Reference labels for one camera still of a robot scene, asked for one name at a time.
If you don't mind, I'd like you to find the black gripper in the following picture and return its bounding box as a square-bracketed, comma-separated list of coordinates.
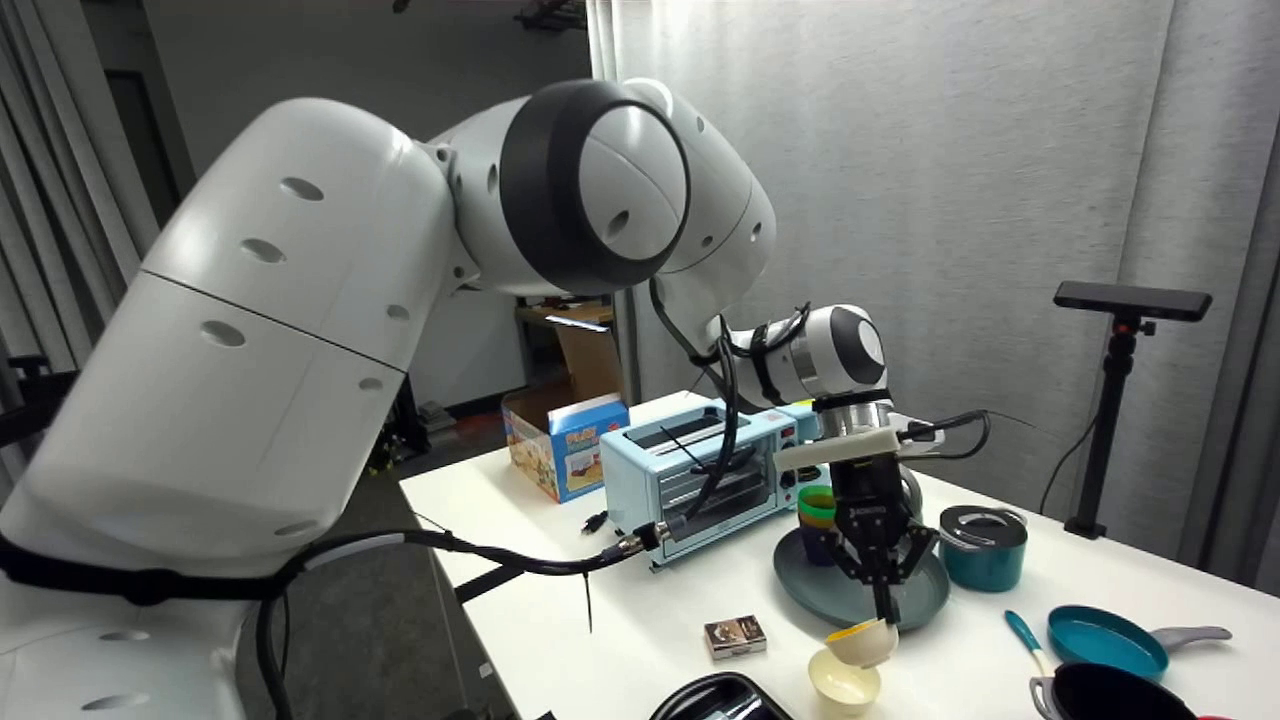
[826, 456, 937, 629]

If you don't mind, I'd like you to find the cream plastic bowl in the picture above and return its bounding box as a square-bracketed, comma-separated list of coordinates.
[829, 619, 899, 667]
[809, 646, 881, 713]

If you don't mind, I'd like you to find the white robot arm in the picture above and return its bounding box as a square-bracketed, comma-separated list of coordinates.
[0, 78, 889, 720]

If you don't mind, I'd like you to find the black bowl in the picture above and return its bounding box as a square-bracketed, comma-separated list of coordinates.
[1054, 664, 1195, 720]

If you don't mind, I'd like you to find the grey round plate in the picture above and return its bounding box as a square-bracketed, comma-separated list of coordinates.
[771, 530, 949, 634]

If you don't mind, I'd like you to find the teal pot with lid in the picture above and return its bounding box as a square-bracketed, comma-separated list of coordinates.
[940, 502, 1028, 590]

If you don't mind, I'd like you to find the small brown card box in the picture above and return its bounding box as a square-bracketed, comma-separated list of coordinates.
[703, 617, 769, 659]

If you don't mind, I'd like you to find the light blue toaster oven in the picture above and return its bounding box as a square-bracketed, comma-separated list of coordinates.
[600, 393, 820, 562]

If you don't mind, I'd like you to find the black tray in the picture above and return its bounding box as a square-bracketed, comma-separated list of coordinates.
[650, 673, 794, 720]

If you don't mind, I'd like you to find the teal frying pan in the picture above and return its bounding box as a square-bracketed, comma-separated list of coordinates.
[1050, 602, 1230, 680]

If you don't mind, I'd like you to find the blue cardboard box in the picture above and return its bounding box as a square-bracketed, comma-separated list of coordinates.
[500, 388, 629, 502]

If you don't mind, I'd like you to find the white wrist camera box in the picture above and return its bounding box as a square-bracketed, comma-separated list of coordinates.
[771, 414, 943, 473]

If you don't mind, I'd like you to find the teal handled utensil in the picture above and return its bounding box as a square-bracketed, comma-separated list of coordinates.
[1005, 607, 1054, 684]

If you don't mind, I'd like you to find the black camera on stand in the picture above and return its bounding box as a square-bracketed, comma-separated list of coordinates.
[1054, 281, 1212, 540]

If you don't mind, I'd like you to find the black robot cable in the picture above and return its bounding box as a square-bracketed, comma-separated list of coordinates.
[251, 274, 820, 720]

